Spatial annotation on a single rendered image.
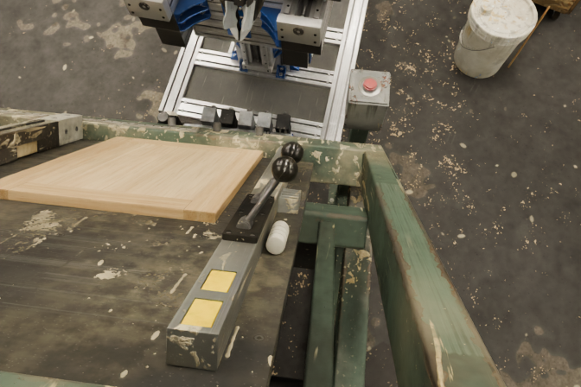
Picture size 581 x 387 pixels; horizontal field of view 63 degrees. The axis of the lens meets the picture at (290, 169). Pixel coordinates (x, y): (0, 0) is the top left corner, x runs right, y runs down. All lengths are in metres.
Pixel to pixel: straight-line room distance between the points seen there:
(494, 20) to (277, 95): 1.05
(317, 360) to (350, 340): 0.75
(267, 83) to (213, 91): 0.26
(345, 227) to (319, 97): 1.26
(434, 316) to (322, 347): 0.17
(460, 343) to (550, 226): 2.01
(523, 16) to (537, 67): 0.42
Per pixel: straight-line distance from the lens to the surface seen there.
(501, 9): 2.52
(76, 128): 1.51
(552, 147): 2.65
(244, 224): 0.69
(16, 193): 0.99
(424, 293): 0.57
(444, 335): 0.50
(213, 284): 0.56
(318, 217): 1.06
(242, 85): 2.30
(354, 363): 1.36
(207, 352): 0.49
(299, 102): 2.23
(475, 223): 2.36
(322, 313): 0.70
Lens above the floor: 2.14
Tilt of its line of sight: 68 degrees down
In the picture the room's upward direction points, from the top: 4 degrees counter-clockwise
